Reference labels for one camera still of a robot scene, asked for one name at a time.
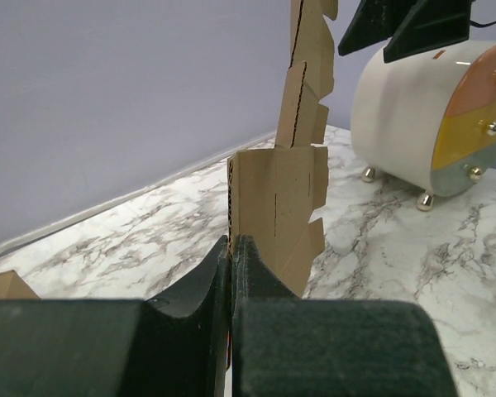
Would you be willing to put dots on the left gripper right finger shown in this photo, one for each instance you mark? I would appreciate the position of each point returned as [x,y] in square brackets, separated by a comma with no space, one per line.
[286,346]

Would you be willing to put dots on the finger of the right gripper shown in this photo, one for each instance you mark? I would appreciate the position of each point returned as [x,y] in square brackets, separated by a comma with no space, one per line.
[421,26]
[374,21]

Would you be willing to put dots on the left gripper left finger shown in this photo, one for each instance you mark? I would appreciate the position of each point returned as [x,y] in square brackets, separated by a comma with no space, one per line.
[173,344]

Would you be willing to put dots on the small cardboard box left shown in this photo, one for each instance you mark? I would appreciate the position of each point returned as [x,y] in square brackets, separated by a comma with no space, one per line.
[12,286]

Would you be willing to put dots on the white round ceramic container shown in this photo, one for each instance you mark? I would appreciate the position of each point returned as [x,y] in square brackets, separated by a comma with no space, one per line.
[428,119]

